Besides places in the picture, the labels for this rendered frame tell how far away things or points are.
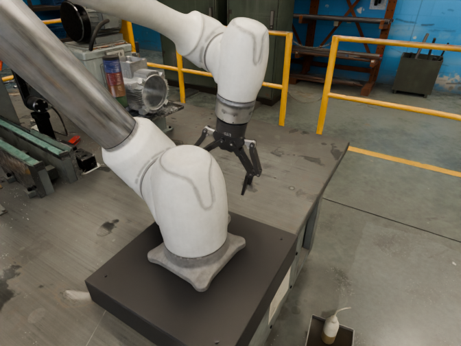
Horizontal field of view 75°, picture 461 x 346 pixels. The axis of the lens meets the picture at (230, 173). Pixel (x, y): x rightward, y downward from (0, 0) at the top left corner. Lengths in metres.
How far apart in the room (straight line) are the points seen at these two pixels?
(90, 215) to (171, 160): 0.55
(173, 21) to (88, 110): 0.26
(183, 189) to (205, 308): 0.25
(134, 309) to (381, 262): 1.67
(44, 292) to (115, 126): 0.46
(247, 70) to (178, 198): 0.29
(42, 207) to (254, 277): 0.78
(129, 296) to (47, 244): 0.40
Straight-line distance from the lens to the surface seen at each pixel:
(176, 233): 0.65
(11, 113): 1.82
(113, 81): 1.24
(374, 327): 1.83
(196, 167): 0.59
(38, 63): 0.66
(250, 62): 0.64
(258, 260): 0.76
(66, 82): 0.67
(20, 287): 0.98
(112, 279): 0.78
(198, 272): 0.71
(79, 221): 1.10
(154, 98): 1.56
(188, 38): 0.74
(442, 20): 5.51
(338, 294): 1.88
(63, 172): 1.30
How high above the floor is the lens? 1.46
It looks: 33 degrees down
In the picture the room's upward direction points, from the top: straight up
